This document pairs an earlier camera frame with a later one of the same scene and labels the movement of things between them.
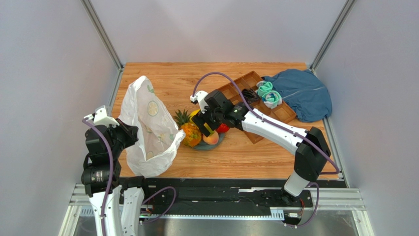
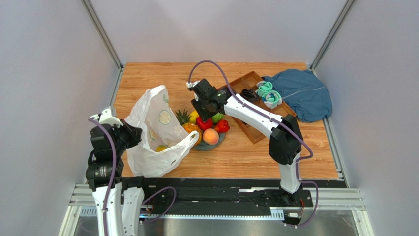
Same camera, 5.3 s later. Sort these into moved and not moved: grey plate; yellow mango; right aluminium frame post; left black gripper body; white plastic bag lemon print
Moved: yellow mango; white plastic bag lemon print
Not moved: right aluminium frame post; grey plate; left black gripper body
